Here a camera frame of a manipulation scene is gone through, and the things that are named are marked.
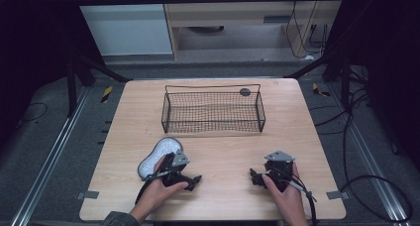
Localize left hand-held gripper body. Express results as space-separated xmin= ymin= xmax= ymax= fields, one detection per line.
xmin=157 ymin=148 xmax=195 ymax=188

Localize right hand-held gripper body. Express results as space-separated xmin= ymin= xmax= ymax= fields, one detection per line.
xmin=262 ymin=150 xmax=297 ymax=193

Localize white scrubbing pad grey rim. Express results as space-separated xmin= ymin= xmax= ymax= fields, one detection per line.
xmin=137 ymin=137 xmax=185 ymax=181

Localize black wire mesh basket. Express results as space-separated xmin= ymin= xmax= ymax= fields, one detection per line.
xmin=160 ymin=83 xmax=267 ymax=135

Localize person's right hand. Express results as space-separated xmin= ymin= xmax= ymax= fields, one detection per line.
xmin=262 ymin=162 xmax=310 ymax=226

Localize person's left hand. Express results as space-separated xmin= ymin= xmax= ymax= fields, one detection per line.
xmin=129 ymin=154 xmax=190 ymax=224

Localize grey tape piece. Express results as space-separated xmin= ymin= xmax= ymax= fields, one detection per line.
xmin=325 ymin=189 xmax=351 ymax=201
xmin=75 ymin=189 xmax=100 ymax=201

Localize yellow black striped tape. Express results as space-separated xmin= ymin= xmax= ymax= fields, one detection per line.
xmin=311 ymin=82 xmax=332 ymax=98
xmin=100 ymin=84 xmax=114 ymax=104

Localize black metal stand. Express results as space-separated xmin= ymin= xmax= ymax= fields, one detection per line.
xmin=64 ymin=52 xmax=134 ymax=119
xmin=284 ymin=46 xmax=353 ymax=110

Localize white cabinet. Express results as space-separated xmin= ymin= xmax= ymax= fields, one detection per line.
xmin=70 ymin=0 xmax=174 ymax=57

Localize dark curtain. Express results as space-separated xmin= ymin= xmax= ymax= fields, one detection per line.
xmin=0 ymin=0 xmax=107 ymax=148
xmin=325 ymin=0 xmax=420 ymax=170

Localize right hand-held gripper cable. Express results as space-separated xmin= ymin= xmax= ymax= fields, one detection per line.
xmin=272 ymin=168 xmax=319 ymax=226

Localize hand-held gripper cable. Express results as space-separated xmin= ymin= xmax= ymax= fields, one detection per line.
xmin=134 ymin=171 xmax=173 ymax=206
xmin=272 ymin=168 xmax=319 ymax=226

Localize left hand-held gripper cable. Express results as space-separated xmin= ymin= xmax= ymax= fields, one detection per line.
xmin=134 ymin=171 xmax=173 ymax=206

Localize long black floor cable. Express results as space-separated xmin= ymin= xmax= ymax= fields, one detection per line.
xmin=338 ymin=85 xmax=414 ymax=224

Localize aluminium floor rail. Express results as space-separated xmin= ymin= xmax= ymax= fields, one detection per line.
xmin=9 ymin=86 xmax=91 ymax=226
xmin=328 ymin=82 xmax=412 ymax=226

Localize black cables under desk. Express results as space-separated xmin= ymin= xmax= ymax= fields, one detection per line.
xmin=284 ymin=0 xmax=331 ymax=59

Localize thin black floor cable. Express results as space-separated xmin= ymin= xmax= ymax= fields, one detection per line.
xmin=19 ymin=101 xmax=50 ymax=124

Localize black horizontal frame bar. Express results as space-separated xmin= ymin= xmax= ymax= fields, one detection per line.
xmin=72 ymin=0 xmax=346 ymax=8

